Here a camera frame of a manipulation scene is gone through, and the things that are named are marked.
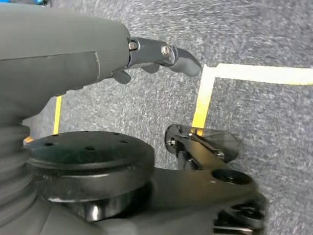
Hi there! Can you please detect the yellow floor tape square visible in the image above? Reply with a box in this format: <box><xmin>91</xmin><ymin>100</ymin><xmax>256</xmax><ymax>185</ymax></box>
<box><xmin>192</xmin><ymin>62</ymin><xmax>313</xmax><ymax>137</ymax></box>

